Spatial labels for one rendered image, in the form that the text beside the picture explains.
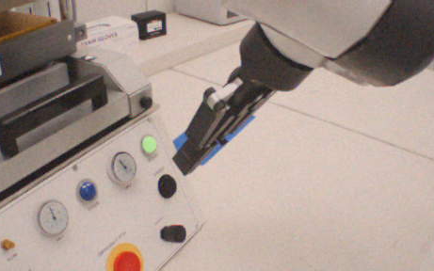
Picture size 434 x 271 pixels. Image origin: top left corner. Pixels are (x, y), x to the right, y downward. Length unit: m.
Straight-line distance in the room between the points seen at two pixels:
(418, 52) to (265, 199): 0.50
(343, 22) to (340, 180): 0.56
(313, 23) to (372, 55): 0.05
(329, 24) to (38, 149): 0.34
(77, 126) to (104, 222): 0.12
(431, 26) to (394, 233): 0.47
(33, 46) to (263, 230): 0.42
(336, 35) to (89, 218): 0.38
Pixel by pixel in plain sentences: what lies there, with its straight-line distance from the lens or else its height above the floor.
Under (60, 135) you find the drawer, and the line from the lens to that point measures 0.54.
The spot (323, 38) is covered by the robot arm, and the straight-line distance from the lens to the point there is 0.31.
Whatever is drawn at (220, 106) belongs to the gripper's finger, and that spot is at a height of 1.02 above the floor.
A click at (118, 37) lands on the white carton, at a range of 1.28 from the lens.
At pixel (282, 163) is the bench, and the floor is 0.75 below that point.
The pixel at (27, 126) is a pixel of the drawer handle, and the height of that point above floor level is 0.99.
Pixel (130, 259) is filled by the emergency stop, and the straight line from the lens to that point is 0.59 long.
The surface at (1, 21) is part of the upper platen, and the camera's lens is 0.68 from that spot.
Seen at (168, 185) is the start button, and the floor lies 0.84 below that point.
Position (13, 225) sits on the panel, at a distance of 0.52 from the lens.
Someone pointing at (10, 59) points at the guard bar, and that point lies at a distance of 0.59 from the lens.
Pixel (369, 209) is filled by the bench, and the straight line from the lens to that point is 0.78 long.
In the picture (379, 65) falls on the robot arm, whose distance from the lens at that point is 0.32.
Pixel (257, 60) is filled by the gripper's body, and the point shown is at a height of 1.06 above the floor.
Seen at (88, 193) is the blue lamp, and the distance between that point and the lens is 0.55.
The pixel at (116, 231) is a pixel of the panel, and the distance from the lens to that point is 0.59.
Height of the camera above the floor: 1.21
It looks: 30 degrees down
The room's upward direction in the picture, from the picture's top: straight up
